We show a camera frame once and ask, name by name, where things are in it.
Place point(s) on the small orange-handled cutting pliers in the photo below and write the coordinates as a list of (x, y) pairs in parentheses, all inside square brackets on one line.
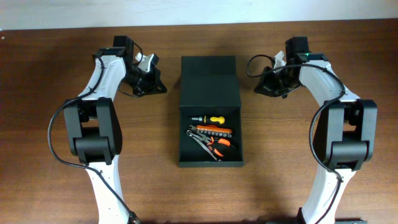
[(192, 128)]

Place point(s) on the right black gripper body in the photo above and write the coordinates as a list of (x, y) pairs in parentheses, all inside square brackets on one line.
[(277, 82)]

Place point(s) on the orange black long-nose pliers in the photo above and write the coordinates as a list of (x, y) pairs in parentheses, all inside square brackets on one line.
[(220, 147)]

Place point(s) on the orange socket bit rail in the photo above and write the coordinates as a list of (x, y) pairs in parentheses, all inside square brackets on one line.
[(214, 130)]

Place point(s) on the yellow black screwdriver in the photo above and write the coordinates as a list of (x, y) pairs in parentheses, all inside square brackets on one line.
[(209, 119)]

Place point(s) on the dark green box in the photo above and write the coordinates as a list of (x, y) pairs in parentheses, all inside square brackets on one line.
[(209, 86)]

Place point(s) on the silver metal wrench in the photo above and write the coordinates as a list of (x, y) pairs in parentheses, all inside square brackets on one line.
[(200, 142)]

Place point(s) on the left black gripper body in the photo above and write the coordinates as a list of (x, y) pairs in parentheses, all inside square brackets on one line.
[(140, 79)]

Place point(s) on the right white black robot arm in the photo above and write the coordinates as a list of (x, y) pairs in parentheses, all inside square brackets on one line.
[(342, 131)]

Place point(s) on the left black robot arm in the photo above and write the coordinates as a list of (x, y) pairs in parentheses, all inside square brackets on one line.
[(93, 130)]

